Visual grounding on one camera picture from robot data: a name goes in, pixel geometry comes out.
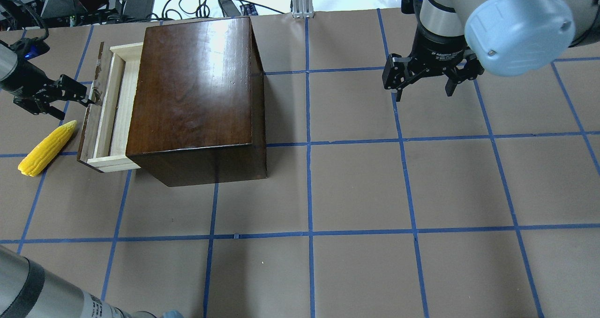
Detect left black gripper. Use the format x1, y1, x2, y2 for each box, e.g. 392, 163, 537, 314
0, 38, 97, 121

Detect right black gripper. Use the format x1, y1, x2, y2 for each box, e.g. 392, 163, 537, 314
382, 25, 484, 102

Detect light wood drawer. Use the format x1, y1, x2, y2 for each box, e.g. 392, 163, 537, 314
77, 42, 143, 173

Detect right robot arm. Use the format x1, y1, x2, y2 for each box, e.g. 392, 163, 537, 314
382, 0, 599, 101

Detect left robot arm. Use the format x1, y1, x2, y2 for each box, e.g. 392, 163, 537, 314
1, 38, 153, 318

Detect yellow toy corn cob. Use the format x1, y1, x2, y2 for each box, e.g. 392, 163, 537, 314
17, 121, 78, 177

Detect dark wooden drawer cabinet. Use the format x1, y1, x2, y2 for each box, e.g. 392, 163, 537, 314
126, 17, 268, 187

